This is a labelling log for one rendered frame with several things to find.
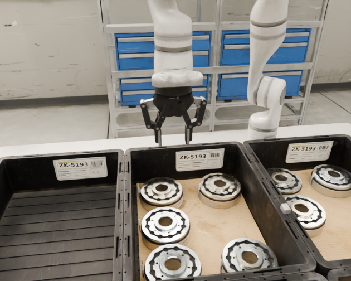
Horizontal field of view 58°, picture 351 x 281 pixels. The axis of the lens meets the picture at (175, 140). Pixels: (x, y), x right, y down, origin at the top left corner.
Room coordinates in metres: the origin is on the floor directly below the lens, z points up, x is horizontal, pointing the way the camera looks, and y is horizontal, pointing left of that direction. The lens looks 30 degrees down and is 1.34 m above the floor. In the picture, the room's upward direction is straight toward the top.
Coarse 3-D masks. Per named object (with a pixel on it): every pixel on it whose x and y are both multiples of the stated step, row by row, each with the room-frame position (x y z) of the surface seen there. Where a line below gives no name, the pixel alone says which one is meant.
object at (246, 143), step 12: (252, 156) 0.64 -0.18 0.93; (264, 168) 0.59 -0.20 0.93; (276, 192) 0.50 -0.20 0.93; (288, 204) 0.47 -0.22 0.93; (288, 216) 0.43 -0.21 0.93; (300, 228) 0.41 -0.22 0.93; (312, 252) 0.35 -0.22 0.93; (324, 264) 0.33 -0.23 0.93; (336, 264) 0.33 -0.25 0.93; (348, 264) 0.33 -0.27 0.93; (324, 276) 0.32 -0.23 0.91
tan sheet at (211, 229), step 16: (192, 192) 0.62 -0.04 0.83; (192, 208) 0.57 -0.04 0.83; (208, 208) 0.57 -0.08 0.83; (240, 208) 0.57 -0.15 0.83; (192, 224) 0.51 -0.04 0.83; (208, 224) 0.51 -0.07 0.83; (224, 224) 0.51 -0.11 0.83; (240, 224) 0.51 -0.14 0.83; (256, 224) 0.51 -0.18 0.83; (192, 240) 0.47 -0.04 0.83; (208, 240) 0.47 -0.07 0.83; (224, 240) 0.47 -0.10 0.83; (144, 256) 0.43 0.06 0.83; (208, 256) 0.43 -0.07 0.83; (208, 272) 0.39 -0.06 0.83
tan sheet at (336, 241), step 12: (312, 192) 0.62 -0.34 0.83; (324, 204) 0.58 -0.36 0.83; (336, 204) 0.58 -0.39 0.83; (348, 204) 0.58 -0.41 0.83; (336, 216) 0.54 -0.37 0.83; (348, 216) 0.54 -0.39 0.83; (324, 228) 0.50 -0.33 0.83; (336, 228) 0.50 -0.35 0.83; (348, 228) 0.50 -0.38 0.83; (312, 240) 0.47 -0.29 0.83; (324, 240) 0.47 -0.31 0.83; (336, 240) 0.47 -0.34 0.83; (348, 240) 0.47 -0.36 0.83; (324, 252) 0.44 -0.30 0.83; (336, 252) 0.44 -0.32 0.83; (348, 252) 0.44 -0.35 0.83
